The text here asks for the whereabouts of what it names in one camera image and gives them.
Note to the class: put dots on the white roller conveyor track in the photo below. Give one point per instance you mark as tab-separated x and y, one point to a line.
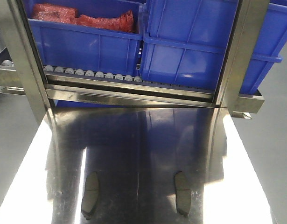
92	74

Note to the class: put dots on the brake pad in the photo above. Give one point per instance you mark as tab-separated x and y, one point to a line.
182	194
90	196

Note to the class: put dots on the far right blue bin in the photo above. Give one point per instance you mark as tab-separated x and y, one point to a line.
271	40

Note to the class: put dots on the blue plastic bin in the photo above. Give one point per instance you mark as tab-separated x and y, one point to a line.
87	48
185	41

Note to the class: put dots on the left blue plastic bin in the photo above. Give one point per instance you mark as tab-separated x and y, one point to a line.
87	48

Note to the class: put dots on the right blue plastic bin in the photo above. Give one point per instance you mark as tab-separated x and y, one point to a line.
185	41

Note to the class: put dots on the red bubble wrap bag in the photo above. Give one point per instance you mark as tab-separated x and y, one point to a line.
69	15

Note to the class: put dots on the stainless steel rack frame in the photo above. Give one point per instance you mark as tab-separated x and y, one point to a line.
43	88

